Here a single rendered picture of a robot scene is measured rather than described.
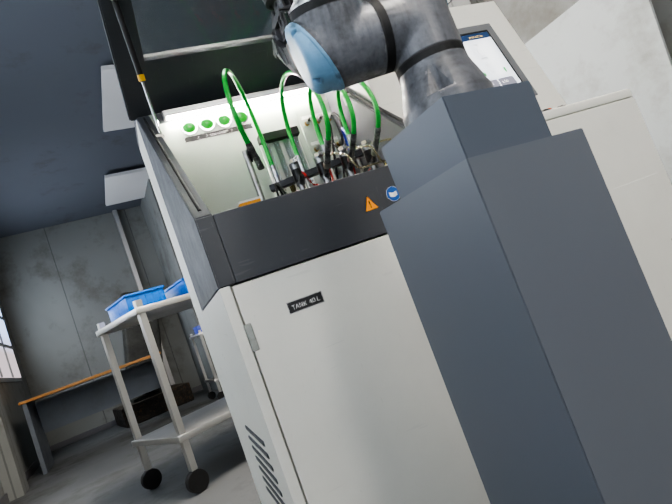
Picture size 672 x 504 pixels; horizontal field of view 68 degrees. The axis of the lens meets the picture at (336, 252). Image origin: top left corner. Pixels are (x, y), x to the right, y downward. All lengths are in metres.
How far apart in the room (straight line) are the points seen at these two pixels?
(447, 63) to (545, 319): 0.40
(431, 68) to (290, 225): 0.50
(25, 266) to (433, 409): 8.10
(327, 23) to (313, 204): 0.48
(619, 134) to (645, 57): 1.37
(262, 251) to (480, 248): 0.56
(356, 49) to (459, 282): 0.38
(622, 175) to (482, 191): 1.08
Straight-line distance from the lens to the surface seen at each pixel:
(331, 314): 1.14
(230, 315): 1.10
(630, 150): 1.79
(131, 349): 8.21
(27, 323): 8.80
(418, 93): 0.82
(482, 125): 0.77
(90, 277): 8.82
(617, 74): 3.20
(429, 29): 0.85
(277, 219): 1.15
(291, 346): 1.11
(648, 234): 1.74
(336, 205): 1.19
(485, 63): 1.98
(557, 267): 0.73
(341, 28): 0.83
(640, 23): 3.17
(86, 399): 6.96
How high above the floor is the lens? 0.69
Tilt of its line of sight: 4 degrees up
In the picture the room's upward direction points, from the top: 20 degrees counter-clockwise
